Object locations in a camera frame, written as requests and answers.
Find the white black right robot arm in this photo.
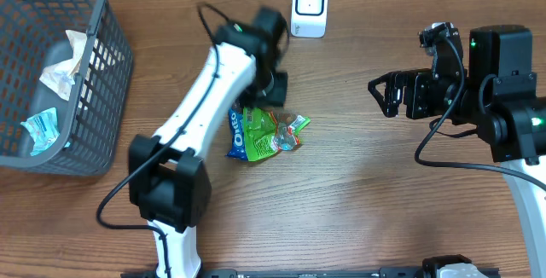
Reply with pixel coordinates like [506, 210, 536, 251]
[368, 22, 545, 277]

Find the blue Oreo cookie pack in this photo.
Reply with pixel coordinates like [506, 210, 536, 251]
[226, 102, 248, 161]

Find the beige tissue pack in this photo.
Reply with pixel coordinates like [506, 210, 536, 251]
[38, 29, 113, 111]

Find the white barcode scanner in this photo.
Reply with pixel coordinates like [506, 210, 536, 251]
[290, 0, 328, 38]

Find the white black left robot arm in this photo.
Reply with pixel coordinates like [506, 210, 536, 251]
[128, 7, 289, 277]

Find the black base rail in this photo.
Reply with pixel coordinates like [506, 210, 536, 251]
[121, 254, 502, 278]

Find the green red snack bag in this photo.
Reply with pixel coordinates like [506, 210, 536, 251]
[242, 107, 311, 162]

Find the mint wet wipes pack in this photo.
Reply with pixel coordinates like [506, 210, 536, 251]
[20, 107, 61, 156]

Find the dark grey plastic basket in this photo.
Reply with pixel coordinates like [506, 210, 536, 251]
[1, 0, 133, 176]

